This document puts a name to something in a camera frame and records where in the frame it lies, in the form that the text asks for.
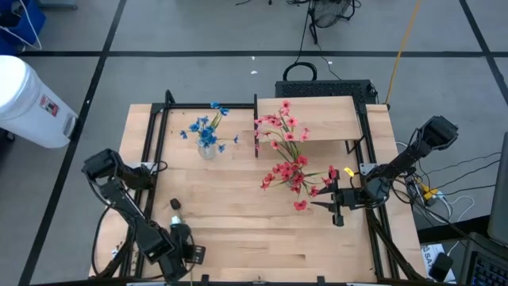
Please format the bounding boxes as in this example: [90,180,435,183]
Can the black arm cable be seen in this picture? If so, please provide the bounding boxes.
[90,204,120,277]

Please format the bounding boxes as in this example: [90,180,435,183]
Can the small black device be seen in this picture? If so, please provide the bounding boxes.
[429,252,454,282]

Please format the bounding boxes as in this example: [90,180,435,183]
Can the large computer monitor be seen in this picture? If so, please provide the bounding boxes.
[487,133,508,247]

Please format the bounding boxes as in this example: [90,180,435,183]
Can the light wooden shelf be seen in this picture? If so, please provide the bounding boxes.
[253,94,364,159]

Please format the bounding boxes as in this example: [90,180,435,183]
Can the black floor fan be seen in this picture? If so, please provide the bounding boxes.
[307,0,360,45]

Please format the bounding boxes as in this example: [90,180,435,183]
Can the yellow power plug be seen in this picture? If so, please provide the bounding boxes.
[421,186,440,202]

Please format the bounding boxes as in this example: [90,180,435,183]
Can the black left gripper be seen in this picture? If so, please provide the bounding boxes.
[152,224,207,284]

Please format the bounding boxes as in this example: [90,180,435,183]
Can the blue artificial flower bunch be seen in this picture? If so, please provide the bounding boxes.
[179,101,240,154]

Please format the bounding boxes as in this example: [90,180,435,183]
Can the clear glass vase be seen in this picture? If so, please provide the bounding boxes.
[197,138,217,162]

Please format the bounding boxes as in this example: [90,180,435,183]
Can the blue storage bin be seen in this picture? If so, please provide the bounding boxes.
[0,0,47,56]

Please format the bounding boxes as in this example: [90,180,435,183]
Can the red artificial flower bunch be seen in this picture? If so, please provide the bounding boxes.
[260,154,338,211]

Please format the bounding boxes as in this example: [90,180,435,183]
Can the yellow cable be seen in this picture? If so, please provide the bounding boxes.
[384,0,422,105]

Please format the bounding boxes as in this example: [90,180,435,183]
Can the white trash bin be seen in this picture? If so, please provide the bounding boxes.
[0,54,79,149]

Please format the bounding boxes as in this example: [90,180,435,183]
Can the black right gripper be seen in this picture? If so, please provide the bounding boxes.
[310,168,372,227]

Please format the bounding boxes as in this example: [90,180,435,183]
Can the black computer keyboard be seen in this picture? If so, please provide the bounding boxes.
[460,232,508,286]

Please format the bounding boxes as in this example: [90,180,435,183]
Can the white printed paper sheet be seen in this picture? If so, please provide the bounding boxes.
[420,242,457,284]

